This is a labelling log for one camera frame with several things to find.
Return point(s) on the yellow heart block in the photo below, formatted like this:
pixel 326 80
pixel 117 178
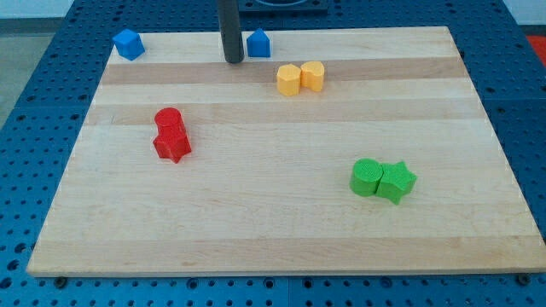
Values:
pixel 312 75

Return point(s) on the green circle block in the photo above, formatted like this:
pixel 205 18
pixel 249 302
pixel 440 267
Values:
pixel 365 177

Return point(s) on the red circle block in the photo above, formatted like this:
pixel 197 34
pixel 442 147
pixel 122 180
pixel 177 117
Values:
pixel 169 122

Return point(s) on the yellow hexagon block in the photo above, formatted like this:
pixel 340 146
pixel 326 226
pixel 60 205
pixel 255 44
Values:
pixel 288 80

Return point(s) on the wooden board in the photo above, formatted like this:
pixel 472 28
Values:
pixel 265 190

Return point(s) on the red star block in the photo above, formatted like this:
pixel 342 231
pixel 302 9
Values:
pixel 172 143

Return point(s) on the blue pentagon block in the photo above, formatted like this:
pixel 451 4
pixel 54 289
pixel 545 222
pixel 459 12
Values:
pixel 258 44

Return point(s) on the green star block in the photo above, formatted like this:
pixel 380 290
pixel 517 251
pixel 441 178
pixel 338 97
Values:
pixel 397 181

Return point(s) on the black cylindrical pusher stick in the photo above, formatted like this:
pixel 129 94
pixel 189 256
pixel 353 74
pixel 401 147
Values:
pixel 230 31

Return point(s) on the blue cube block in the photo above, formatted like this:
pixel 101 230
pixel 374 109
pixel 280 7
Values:
pixel 128 44

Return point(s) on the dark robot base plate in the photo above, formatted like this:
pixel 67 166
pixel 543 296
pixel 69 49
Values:
pixel 282 6

